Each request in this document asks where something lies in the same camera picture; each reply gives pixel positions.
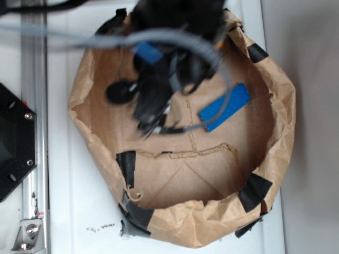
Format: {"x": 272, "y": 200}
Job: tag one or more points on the aluminium frame rail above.
{"x": 35, "y": 187}

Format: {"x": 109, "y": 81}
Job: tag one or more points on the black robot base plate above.
{"x": 18, "y": 149}

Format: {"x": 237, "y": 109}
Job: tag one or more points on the brown paper bag bin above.
{"x": 190, "y": 189}

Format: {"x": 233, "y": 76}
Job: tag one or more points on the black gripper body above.
{"x": 163, "y": 71}

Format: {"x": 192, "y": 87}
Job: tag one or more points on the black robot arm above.
{"x": 196, "y": 26}

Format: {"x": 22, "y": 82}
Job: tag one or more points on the metal corner bracket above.
{"x": 30, "y": 237}

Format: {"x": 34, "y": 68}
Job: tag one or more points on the blue rectangular block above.
{"x": 238, "y": 98}

